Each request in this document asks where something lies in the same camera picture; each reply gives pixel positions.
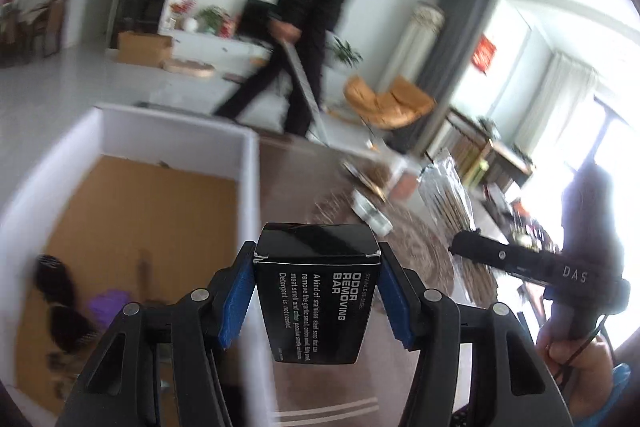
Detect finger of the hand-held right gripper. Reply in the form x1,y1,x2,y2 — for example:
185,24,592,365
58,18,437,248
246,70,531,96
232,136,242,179
447,229,556,280

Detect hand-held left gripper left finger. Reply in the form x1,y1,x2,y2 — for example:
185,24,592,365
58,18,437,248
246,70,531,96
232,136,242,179
55,241,257,427

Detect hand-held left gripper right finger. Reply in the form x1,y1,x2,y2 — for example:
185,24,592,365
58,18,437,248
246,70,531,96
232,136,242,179
376,241,576,427

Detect black cardboard box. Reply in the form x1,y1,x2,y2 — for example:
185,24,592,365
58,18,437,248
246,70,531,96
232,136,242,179
252,222,383,365

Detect purple toy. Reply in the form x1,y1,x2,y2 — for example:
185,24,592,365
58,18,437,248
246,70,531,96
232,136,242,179
87,289,133,328

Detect black sunglasses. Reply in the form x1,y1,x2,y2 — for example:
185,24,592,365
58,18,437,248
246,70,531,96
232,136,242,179
32,254,98,353

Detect white storage box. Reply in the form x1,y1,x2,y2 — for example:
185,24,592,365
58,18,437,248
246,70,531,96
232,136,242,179
0,103,276,427

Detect person's right hand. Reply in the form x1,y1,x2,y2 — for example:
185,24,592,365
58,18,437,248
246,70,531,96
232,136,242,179
535,319,583,375

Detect bag of wooden sticks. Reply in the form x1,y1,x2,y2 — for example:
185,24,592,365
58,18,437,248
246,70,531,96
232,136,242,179
417,149,473,233

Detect wooden side table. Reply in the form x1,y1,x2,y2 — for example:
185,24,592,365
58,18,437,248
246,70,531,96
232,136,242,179
470,127,533,188

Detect dark wooden chair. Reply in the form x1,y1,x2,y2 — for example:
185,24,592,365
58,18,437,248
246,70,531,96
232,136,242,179
425,107,488,172

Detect clear plastic jar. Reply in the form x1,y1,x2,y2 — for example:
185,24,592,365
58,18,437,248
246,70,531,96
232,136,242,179
340,157,421,202

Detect blue chair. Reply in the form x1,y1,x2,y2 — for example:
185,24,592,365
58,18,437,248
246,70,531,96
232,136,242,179
595,362,632,427

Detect white curtain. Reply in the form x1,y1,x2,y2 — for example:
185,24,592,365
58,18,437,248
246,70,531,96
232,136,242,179
515,52,598,148

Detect orange lounge chair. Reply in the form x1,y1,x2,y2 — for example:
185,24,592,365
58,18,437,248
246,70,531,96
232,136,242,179
344,74,436,130

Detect grey curtain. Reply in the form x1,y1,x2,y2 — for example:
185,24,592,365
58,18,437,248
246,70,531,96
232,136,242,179
410,0,493,152

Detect white standing air conditioner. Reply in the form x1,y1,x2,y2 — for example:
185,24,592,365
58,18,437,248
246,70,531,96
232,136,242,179
387,2,446,82

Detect round woven tray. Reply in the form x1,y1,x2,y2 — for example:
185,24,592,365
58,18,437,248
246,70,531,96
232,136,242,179
162,59,216,80

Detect large green potted plant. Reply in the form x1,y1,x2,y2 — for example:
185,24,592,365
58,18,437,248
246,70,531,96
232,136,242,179
330,38,363,68

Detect white low cabinet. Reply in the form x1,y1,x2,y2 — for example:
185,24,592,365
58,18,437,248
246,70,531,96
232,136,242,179
159,27,281,80

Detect brown cardboard box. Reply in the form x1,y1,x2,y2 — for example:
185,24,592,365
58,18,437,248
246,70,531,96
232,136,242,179
116,31,174,68

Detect black television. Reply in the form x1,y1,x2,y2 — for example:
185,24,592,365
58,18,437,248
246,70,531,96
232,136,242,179
239,0,283,42

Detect small green potted plant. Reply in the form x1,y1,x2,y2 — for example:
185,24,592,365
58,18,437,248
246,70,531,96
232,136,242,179
195,6,228,32

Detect vase with red flowers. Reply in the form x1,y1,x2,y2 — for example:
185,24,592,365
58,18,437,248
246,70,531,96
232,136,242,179
170,0,198,30

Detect red wall decoration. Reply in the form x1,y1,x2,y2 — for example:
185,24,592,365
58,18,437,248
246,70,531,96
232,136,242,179
472,34,498,72

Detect mop handle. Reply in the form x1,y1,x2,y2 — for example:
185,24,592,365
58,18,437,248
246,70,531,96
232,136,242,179
277,34,331,148

